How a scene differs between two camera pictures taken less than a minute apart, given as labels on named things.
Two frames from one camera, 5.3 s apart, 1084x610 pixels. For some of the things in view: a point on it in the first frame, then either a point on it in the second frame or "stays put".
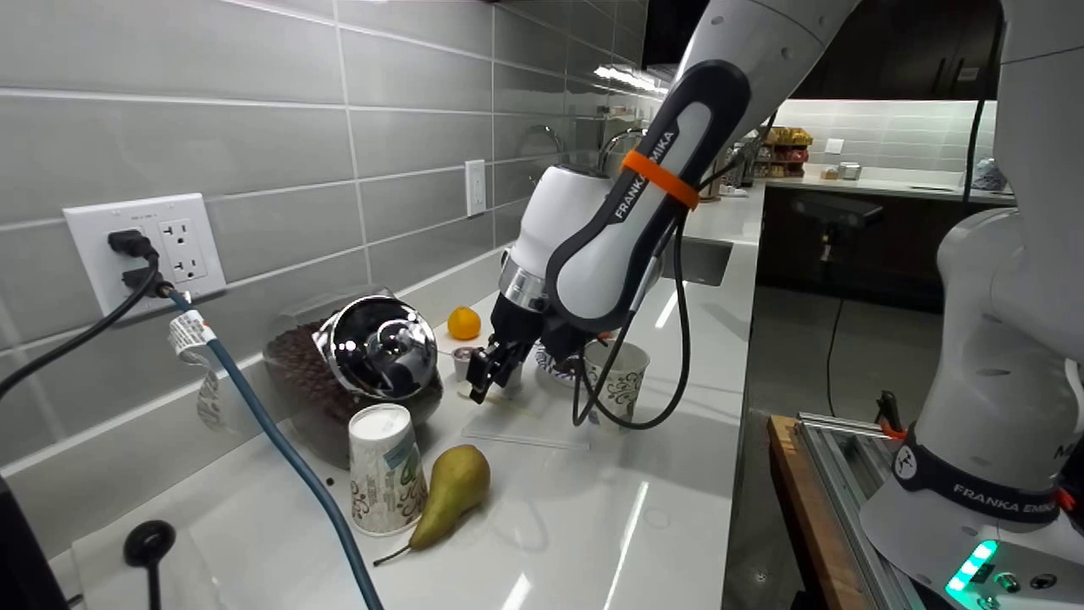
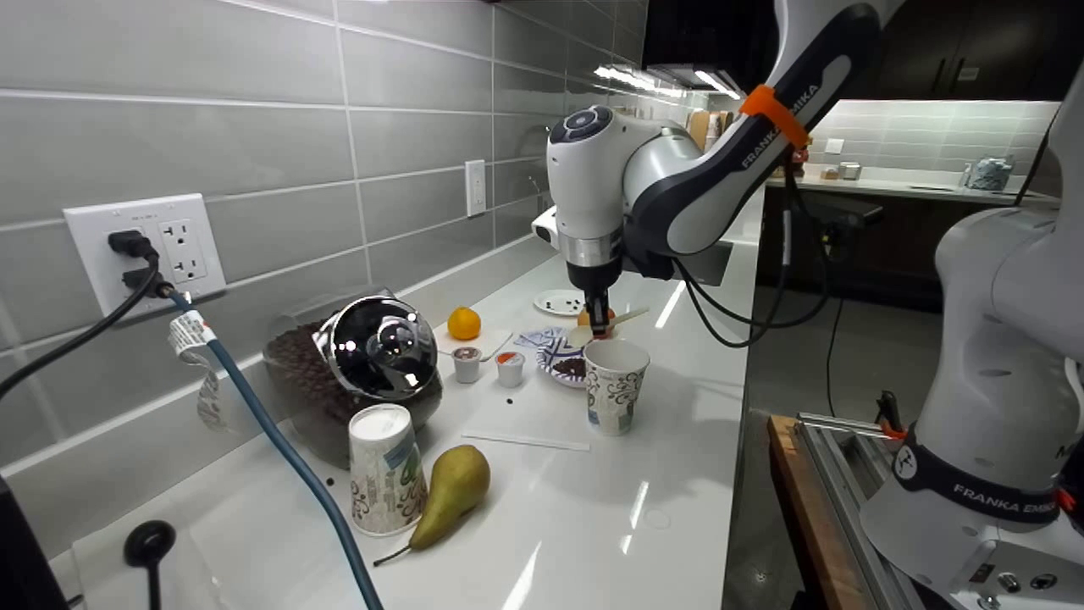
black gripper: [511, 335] -> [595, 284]
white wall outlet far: [475, 189] stays put
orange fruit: [463, 324] stays put
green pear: [457, 488] stays put
